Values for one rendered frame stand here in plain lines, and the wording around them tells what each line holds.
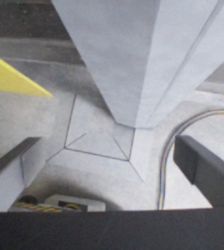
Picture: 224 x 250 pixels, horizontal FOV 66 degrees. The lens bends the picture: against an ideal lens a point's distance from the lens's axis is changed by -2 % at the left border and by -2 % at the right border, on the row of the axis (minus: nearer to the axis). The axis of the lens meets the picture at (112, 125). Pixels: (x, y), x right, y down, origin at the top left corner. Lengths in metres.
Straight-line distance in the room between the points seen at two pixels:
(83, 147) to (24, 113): 0.40
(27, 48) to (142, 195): 0.78
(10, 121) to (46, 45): 0.61
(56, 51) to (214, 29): 0.48
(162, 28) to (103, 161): 0.77
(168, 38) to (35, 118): 0.93
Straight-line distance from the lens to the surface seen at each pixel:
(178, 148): 0.16
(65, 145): 0.93
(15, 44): 0.68
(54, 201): 0.86
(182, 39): 0.20
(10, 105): 1.15
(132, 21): 0.18
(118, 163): 0.88
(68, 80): 1.03
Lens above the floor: 0.89
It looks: 80 degrees down
